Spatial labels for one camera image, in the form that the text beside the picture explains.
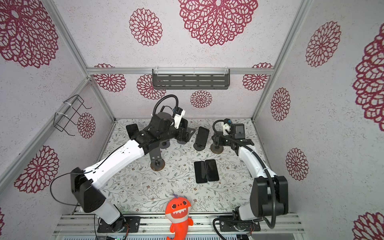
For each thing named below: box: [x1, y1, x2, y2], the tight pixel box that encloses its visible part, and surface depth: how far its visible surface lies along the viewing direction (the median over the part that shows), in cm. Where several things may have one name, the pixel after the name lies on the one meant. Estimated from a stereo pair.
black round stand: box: [193, 142, 206, 151], surface depth 105 cm
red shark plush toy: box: [165, 194, 194, 240], surface depth 71 cm
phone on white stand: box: [126, 123, 139, 139], surface depth 97 cm
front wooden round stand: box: [149, 147, 165, 172], surface depth 96 cm
